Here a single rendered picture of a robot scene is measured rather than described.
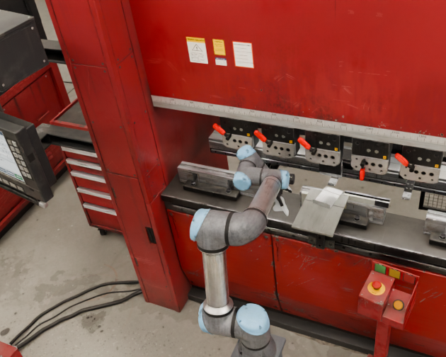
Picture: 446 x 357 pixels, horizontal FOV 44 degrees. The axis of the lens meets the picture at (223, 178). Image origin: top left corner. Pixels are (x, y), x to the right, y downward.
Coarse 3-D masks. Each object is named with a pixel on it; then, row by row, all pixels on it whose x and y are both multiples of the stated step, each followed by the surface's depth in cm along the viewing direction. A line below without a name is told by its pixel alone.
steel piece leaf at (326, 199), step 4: (324, 192) 249; (328, 192) 248; (320, 196) 247; (324, 196) 246; (328, 196) 246; (332, 196) 246; (336, 196) 245; (316, 200) 242; (320, 200) 245; (324, 200) 244; (328, 200) 244; (332, 200) 244; (320, 204) 242; (324, 204) 240; (328, 204) 242; (332, 204) 242
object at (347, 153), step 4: (344, 152) 264; (348, 152) 263; (344, 156) 262; (348, 156) 261; (344, 160) 260; (348, 160) 259; (344, 164) 261; (348, 164) 260; (344, 168) 262; (348, 168) 261; (352, 168) 260; (332, 176) 256; (332, 180) 254; (336, 180) 254; (328, 184) 253; (332, 184) 252
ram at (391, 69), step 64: (192, 0) 214; (256, 0) 202; (320, 0) 191; (384, 0) 182; (192, 64) 234; (256, 64) 220; (320, 64) 207; (384, 64) 196; (320, 128) 226; (384, 128) 213
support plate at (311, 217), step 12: (312, 192) 250; (312, 204) 244; (336, 204) 242; (300, 216) 239; (312, 216) 238; (324, 216) 237; (336, 216) 236; (300, 228) 233; (312, 228) 232; (324, 228) 231
